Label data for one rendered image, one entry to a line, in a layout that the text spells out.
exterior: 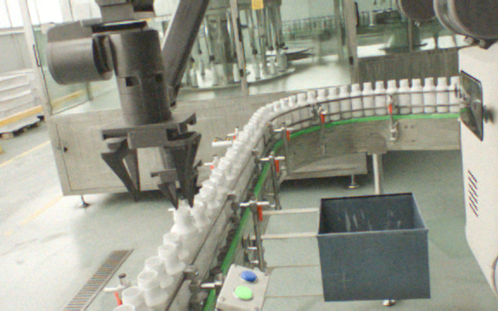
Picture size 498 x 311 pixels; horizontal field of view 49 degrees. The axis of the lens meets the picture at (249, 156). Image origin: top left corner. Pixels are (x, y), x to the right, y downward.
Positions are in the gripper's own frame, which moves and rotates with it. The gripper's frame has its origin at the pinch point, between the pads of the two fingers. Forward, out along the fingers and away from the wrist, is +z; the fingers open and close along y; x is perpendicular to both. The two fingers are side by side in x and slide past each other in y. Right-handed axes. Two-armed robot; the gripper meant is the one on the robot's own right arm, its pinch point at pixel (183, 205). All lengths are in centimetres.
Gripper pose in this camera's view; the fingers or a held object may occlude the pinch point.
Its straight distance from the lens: 119.9
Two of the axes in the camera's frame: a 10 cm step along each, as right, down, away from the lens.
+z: 1.7, 9.5, 2.5
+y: -9.7, 1.2, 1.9
